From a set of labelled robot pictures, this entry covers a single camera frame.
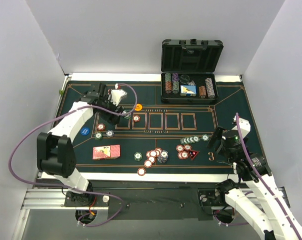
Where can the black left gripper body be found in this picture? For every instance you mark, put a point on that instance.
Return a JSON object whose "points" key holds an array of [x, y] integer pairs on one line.
{"points": [[113, 114]]}

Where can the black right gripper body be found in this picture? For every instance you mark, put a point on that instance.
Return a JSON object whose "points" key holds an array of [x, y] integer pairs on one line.
{"points": [[217, 138]]}

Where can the green chips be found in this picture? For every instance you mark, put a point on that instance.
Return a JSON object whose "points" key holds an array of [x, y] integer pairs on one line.
{"points": [[126, 115]]}

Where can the orange big blind button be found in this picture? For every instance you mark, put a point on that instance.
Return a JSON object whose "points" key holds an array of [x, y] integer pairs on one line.
{"points": [[138, 107]]}

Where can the moved red chip group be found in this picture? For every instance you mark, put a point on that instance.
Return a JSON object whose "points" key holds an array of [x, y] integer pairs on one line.
{"points": [[183, 151]]}

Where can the blue small blind button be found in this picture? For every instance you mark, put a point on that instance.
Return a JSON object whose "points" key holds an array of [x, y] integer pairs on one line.
{"points": [[85, 131]]}

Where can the red playing card deck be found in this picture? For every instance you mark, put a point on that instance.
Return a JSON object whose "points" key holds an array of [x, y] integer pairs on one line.
{"points": [[106, 152]]}

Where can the blue poker chip stack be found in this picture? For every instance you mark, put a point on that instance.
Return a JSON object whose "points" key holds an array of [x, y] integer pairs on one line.
{"points": [[163, 157]]}

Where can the green poker chip stack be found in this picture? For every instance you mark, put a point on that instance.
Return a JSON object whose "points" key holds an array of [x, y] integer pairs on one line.
{"points": [[138, 156]]}

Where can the red poker chip stack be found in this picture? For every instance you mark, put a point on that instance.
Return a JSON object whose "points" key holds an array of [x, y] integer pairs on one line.
{"points": [[152, 156]]}

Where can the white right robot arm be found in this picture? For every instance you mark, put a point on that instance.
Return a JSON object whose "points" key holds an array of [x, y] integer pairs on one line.
{"points": [[263, 206]]}

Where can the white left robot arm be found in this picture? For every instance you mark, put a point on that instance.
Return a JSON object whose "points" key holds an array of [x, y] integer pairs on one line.
{"points": [[55, 153]]}

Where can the purple chip row in case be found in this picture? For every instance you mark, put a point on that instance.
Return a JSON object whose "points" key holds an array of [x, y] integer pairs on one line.
{"points": [[210, 88]]}

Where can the orange chip row in case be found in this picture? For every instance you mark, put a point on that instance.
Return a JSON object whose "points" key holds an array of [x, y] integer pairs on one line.
{"points": [[202, 92]]}

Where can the blue boxed card deck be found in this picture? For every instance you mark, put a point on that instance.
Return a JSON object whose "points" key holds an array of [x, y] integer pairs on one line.
{"points": [[188, 90]]}

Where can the dark green poker table mat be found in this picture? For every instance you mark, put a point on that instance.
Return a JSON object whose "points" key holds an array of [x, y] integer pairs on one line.
{"points": [[162, 125]]}

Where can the green orange chip row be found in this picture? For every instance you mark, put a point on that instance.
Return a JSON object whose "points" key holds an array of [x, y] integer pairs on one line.
{"points": [[168, 83]]}

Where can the black dealer button in case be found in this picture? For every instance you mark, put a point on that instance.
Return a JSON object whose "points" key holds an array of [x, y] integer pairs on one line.
{"points": [[184, 79]]}

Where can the black poker chip case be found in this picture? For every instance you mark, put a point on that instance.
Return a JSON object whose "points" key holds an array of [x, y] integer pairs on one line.
{"points": [[197, 59]]}

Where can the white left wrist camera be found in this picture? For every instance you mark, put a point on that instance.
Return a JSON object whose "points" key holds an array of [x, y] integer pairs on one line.
{"points": [[116, 96]]}

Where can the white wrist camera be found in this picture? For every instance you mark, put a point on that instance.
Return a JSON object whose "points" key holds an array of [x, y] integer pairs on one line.
{"points": [[116, 96], [245, 127]]}

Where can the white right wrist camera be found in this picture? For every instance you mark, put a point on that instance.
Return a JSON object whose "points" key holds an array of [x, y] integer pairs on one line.
{"points": [[245, 127]]}

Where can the aluminium front rail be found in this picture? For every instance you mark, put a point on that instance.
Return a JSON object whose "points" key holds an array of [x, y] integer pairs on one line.
{"points": [[55, 199]]}

